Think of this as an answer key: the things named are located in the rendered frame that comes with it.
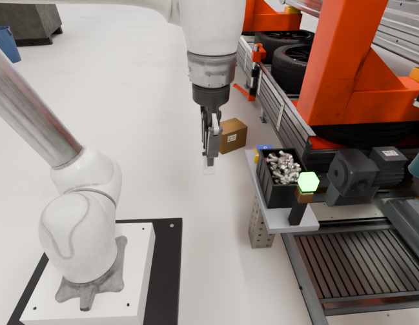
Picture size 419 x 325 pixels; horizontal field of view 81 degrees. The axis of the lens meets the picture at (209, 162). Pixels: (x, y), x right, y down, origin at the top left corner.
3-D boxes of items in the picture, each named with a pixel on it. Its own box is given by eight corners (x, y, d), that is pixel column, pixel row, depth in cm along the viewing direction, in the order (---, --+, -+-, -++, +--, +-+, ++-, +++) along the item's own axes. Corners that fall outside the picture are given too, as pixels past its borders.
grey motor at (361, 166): (405, 213, 130) (447, 163, 108) (329, 218, 127) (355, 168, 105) (384, 189, 144) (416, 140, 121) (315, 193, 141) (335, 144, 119)
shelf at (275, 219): (317, 231, 82) (320, 225, 80) (268, 234, 81) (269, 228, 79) (279, 153, 115) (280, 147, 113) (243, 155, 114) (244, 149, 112)
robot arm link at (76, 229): (50, 288, 65) (10, 240, 51) (71, 231, 79) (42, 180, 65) (114, 280, 67) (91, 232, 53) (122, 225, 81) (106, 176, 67)
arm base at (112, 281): (50, 320, 64) (41, 311, 60) (70, 245, 81) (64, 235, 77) (122, 305, 67) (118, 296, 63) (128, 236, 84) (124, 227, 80)
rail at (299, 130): (312, 166, 146) (323, 135, 131) (297, 167, 145) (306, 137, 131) (239, 49, 335) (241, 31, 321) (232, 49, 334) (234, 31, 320)
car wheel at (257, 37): (296, 47, 307) (301, 26, 292) (323, 64, 257) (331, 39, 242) (245, 49, 299) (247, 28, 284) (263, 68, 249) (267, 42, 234)
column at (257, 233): (271, 247, 124) (288, 189, 97) (252, 248, 123) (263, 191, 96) (266, 230, 131) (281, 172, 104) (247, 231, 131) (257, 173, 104)
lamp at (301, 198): (311, 203, 72) (315, 193, 69) (297, 204, 72) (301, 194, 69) (306, 193, 75) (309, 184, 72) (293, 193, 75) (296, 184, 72)
